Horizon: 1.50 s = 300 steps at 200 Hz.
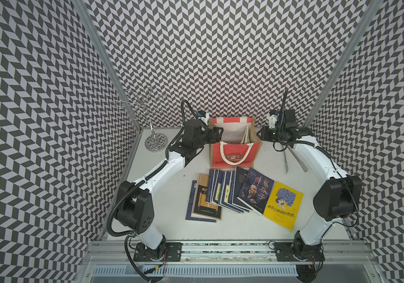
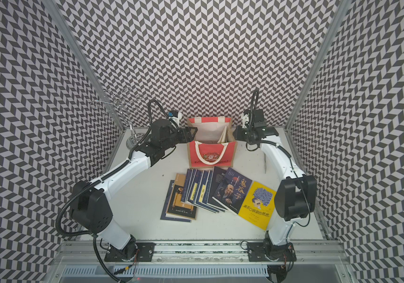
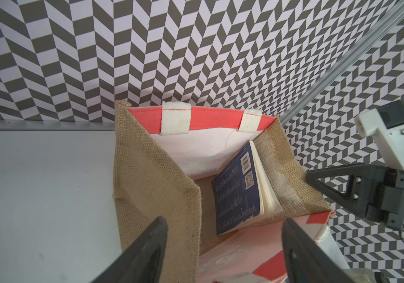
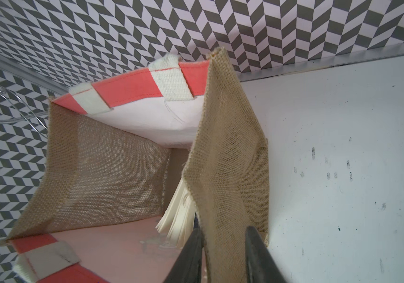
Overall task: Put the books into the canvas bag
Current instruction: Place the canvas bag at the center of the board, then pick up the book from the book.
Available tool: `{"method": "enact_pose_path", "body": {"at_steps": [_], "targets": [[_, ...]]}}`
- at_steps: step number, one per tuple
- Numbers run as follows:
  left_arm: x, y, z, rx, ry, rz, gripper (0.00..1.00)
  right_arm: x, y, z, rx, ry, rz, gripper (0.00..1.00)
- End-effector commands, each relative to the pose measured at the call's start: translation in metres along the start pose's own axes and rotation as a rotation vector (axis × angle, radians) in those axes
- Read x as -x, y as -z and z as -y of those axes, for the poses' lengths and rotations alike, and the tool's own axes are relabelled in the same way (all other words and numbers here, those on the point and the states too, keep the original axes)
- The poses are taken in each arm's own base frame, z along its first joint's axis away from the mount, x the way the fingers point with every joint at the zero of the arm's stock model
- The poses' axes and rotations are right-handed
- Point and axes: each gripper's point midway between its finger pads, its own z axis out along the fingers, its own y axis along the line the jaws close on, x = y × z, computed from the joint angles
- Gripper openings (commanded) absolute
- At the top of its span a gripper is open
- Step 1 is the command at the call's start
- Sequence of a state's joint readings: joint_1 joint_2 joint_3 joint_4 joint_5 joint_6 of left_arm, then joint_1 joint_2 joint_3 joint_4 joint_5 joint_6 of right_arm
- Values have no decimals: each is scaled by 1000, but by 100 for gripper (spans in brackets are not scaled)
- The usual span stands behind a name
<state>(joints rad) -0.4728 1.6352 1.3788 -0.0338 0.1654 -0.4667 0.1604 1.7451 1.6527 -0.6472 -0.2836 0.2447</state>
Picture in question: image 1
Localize chrome wire jewelry stand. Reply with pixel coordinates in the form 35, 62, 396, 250
118, 87, 168, 152

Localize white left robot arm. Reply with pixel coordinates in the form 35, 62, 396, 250
106, 118, 224, 259

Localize red burlap Christmas bag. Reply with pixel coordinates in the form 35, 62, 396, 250
209, 117, 262, 169

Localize aluminium corner frame post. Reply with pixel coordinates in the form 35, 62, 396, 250
72, 0, 142, 132

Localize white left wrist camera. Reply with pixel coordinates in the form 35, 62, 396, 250
197, 110, 210, 126

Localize blue book yellow label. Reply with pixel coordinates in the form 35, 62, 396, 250
208, 169, 245, 213

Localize brown cover book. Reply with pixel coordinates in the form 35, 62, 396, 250
193, 174, 222, 221

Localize yellow book blue illustration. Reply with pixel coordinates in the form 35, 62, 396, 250
262, 182, 303, 231

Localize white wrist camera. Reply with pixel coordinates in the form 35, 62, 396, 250
197, 110, 210, 126
268, 110, 281, 129

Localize stainless steel kitchen tongs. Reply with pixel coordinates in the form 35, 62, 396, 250
282, 143, 309, 174

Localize dark grey back-cover book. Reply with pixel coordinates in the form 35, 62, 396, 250
232, 167, 249, 212

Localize dark portrait cover book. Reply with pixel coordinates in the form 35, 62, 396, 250
237, 168, 275, 215

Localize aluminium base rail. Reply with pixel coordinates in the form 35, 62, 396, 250
75, 240, 386, 283

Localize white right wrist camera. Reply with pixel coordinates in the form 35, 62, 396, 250
268, 110, 281, 129

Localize right aluminium corner post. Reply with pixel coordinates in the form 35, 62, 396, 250
303, 0, 384, 127

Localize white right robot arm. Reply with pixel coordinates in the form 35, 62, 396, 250
258, 110, 362, 261

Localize blue book under brown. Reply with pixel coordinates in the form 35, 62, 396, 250
185, 180, 217, 223

